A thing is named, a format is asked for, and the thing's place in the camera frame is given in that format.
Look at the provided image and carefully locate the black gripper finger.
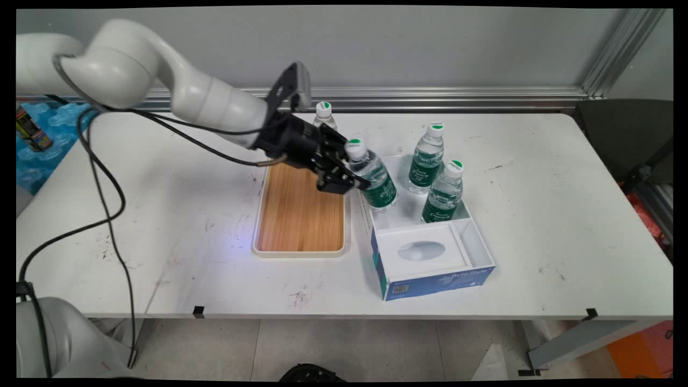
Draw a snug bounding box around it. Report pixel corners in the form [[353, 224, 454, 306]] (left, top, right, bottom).
[[320, 130, 351, 161], [316, 160, 372, 195]]

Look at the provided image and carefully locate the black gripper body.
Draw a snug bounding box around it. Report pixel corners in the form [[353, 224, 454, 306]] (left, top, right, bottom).
[[252, 107, 326, 171]]

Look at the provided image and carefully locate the water bottle green label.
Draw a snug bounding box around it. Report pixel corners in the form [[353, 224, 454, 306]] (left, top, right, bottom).
[[406, 121, 446, 196], [420, 159, 465, 225], [313, 101, 338, 132], [344, 138, 400, 212]]

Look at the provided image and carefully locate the wooden tray white rim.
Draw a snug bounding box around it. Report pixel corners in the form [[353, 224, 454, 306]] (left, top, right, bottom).
[[252, 158, 352, 259]]

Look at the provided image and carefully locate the white blue cardboard box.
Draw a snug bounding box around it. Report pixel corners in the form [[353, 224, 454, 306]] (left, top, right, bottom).
[[367, 154, 497, 302]]

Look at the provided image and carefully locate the black round object on floor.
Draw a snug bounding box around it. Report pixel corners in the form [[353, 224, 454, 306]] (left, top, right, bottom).
[[278, 364, 348, 383]]

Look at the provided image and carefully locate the grey table leg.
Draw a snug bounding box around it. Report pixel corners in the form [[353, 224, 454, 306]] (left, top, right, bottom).
[[517, 320, 657, 377]]

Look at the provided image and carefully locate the red patterned bag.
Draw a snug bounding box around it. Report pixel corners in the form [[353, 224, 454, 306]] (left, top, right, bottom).
[[623, 191, 670, 250]]

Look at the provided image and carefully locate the orange floor mat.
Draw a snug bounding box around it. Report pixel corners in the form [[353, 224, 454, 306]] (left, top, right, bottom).
[[606, 321, 673, 379]]

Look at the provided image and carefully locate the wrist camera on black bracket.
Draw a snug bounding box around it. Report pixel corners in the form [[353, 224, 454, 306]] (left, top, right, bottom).
[[267, 61, 313, 114]]

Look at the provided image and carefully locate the black cable to gripper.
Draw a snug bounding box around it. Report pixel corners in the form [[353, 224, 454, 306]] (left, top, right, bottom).
[[52, 53, 288, 167]]

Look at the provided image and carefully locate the horizontal aluminium frame rail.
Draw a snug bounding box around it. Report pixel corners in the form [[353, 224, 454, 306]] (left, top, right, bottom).
[[16, 86, 590, 114]]

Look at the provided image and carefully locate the black cable hanging down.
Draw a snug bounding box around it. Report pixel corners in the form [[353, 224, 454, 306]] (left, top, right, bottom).
[[16, 107, 139, 377]]

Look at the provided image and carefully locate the slanted aluminium frame rail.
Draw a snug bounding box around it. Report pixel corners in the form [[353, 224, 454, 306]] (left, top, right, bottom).
[[580, 8, 668, 101]]

